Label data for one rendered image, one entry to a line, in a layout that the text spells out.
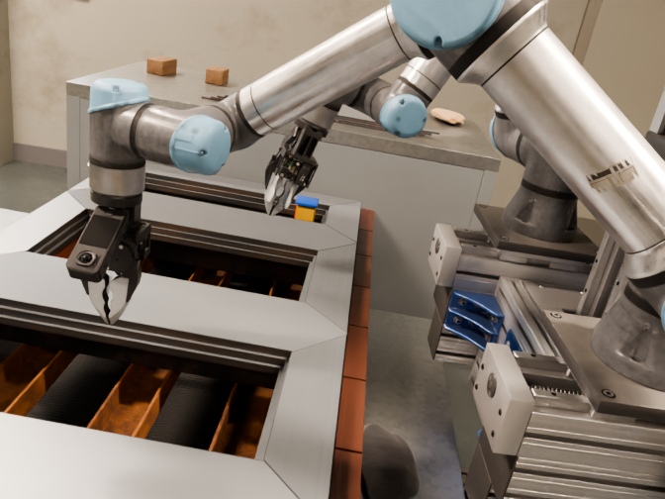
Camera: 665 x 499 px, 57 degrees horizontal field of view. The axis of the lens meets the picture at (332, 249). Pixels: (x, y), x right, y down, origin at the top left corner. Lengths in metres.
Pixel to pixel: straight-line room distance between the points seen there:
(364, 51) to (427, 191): 1.09
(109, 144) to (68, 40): 3.59
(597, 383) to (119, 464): 0.59
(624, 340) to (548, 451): 0.18
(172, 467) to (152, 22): 3.65
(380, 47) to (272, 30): 3.32
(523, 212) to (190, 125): 0.73
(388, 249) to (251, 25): 2.49
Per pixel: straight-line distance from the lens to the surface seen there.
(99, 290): 0.97
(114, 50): 4.35
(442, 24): 0.63
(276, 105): 0.87
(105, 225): 0.90
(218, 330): 1.08
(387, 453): 1.12
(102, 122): 0.87
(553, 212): 1.28
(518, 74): 0.65
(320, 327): 1.13
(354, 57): 0.82
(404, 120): 1.09
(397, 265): 1.95
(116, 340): 1.11
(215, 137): 0.80
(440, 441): 1.23
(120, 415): 1.18
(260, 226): 1.54
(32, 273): 1.26
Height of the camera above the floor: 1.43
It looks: 23 degrees down
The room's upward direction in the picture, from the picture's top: 10 degrees clockwise
